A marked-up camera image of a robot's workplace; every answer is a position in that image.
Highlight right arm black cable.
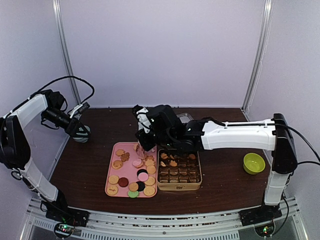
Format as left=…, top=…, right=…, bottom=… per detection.
left=272, top=123, right=320, bottom=166

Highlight black sandwich cookie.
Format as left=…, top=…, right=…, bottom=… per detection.
left=137, top=169, right=148, bottom=176
left=136, top=181, right=146, bottom=192

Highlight black sandwich cookie lower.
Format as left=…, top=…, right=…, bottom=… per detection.
left=136, top=181, right=146, bottom=192

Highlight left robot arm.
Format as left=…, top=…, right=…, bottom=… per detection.
left=0, top=89, right=91, bottom=225

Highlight metal serving tongs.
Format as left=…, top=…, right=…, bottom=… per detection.
left=135, top=142, right=146, bottom=160

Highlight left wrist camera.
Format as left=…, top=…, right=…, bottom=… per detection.
left=67, top=102, right=90, bottom=119

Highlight chocolate chip cookie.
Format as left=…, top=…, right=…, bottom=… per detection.
left=111, top=160, right=123, bottom=170

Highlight pink sandwich cookie upper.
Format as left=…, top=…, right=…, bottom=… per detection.
left=132, top=158, right=144, bottom=168

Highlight silver tin lid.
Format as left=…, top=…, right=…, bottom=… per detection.
left=177, top=113, right=193, bottom=124

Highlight brown chocolate cookie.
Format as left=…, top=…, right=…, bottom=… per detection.
left=118, top=177, right=129, bottom=188

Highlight left aluminium frame post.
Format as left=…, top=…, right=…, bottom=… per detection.
left=52, top=0, right=81, bottom=105

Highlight pink sandwich cookie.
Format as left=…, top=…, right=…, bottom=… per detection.
left=132, top=158, right=144, bottom=168
left=137, top=173, right=149, bottom=182

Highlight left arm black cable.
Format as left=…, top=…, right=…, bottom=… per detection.
left=27, top=75, right=95, bottom=111

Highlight yellow dotted cookie corner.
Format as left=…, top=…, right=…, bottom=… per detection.
left=143, top=186, right=156, bottom=197

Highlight black sandwich cookie upper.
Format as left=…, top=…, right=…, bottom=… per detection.
left=137, top=169, right=148, bottom=176

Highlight pale blue ceramic bowl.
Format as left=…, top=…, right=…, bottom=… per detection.
left=73, top=125, right=91, bottom=143

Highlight aluminium frame post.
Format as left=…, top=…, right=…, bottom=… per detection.
left=241, top=0, right=274, bottom=116
left=52, top=0, right=81, bottom=105

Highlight swirl butter cookie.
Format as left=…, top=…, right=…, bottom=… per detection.
left=160, top=153, right=169, bottom=160

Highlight green sandwich cookie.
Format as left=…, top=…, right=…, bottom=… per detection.
left=127, top=190, right=139, bottom=198

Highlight lone yellow sandwich cookie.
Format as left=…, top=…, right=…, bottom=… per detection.
left=133, top=143, right=140, bottom=151

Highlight gold cookie tin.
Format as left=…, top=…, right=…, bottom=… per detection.
left=157, top=149, right=203, bottom=191

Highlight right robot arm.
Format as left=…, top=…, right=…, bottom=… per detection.
left=132, top=104, right=298, bottom=221

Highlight yellow cookie with pink sword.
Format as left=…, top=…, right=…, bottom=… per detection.
left=105, top=185, right=119, bottom=196

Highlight yellow dotted cookie middle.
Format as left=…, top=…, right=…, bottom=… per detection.
left=144, top=176, right=156, bottom=186

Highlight gingerbread brown leaf cookie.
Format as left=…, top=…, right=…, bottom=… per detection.
left=120, top=152, right=130, bottom=162

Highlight pink sandwich cookie lower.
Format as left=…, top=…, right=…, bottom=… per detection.
left=137, top=173, right=149, bottom=182

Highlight leaf shaped tan cookie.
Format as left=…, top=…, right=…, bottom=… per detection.
left=169, top=160, right=178, bottom=167

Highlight pink plastic tray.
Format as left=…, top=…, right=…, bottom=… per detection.
left=105, top=142, right=158, bottom=198

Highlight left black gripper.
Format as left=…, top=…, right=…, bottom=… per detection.
left=42, top=107, right=91, bottom=138

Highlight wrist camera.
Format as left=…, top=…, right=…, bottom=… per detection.
left=67, top=102, right=90, bottom=119
left=132, top=105, right=153, bottom=138

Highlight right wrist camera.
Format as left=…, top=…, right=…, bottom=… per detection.
left=132, top=105, right=153, bottom=138

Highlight round tan cookie right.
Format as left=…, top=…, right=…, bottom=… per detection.
left=146, top=165, right=157, bottom=175

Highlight green plastic bowl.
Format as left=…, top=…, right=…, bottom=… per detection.
left=243, top=153, right=266, bottom=175

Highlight right aluminium frame post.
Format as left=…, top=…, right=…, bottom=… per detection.
left=241, top=0, right=274, bottom=116

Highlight front aluminium rail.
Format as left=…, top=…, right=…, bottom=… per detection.
left=18, top=197, right=309, bottom=240

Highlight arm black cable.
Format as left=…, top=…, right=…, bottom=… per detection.
left=272, top=123, right=320, bottom=166
left=27, top=75, right=95, bottom=111

